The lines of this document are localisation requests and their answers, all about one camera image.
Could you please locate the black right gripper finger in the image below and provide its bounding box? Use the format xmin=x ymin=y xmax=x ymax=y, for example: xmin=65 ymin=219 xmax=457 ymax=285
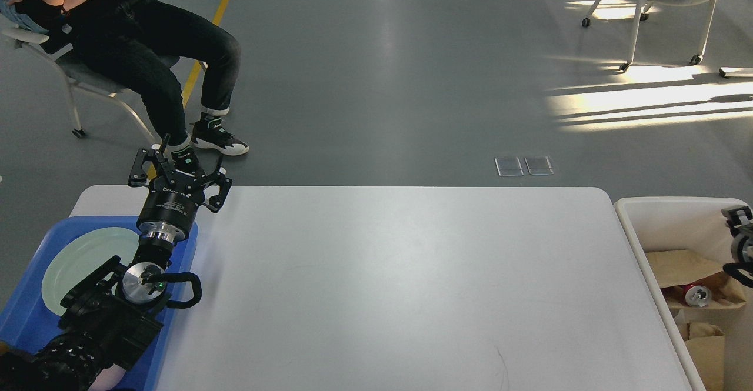
xmin=722 ymin=262 xmax=753 ymax=289
xmin=721 ymin=205 xmax=752 ymax=239

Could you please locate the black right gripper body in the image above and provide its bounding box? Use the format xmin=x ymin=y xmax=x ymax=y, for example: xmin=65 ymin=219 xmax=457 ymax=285
xmin=734 ymin=233 xmax=752 ymax=263

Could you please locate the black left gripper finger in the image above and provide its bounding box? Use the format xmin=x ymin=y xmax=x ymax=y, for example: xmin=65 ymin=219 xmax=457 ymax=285
xmin=188 ymin=155 xmax=233 ymax=213
xmin=128 ymin=134 xmax=178 ymax=191

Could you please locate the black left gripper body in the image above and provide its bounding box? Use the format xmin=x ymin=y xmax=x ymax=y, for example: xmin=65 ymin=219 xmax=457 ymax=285
xmin=135 ymin=183 xmax=205 ymax=243

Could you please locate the crushed red can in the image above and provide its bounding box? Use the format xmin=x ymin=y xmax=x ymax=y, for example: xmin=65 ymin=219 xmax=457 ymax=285
xmin=662 ymin=283 xmax=712 ymax=308

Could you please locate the brown paper bag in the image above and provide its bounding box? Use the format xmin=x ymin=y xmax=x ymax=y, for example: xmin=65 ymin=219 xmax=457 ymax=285
xmin=677 ymin=322 xmax=725 ymax=390
xmin=645 ymin=249 xmax=748 ymax=314

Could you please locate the light green plate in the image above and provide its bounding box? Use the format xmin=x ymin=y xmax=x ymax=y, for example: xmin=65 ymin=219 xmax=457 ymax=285
xmin=41 ymin=227 xmax=139 ymax=316

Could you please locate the pink mug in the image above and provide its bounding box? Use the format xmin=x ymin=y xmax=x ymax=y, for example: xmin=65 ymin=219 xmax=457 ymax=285
xmin=88 ymin=365 xmax=126 ymax=391

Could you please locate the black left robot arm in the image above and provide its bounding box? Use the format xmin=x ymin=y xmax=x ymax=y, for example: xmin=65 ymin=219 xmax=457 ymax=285
xmin=2 ymin=143 xmax=233 ymax=390

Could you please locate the white plastic bin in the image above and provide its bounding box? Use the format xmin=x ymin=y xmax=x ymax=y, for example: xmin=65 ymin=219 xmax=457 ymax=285
xmin=614 ymin=196 xmax=752 ymax=390

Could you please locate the grey office chair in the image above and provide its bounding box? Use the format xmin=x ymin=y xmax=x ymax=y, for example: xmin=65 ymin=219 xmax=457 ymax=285
xmin=0 ymin=0 xmax=206 ymax=145

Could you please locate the seated person in black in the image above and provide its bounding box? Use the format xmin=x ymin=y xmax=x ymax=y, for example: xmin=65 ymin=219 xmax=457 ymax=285
xmin=0 ymin=0 xmax=250 ymax=177

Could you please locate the blue plastic tray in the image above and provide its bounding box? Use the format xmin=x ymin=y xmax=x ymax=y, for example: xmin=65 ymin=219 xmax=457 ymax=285
xmin=2 ymin=216 xmax=196 ymax=390

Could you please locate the metal floor socket plate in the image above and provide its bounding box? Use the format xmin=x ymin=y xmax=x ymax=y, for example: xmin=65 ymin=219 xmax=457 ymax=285
xmin=494 ymin=156 xmax=554 ymax=177

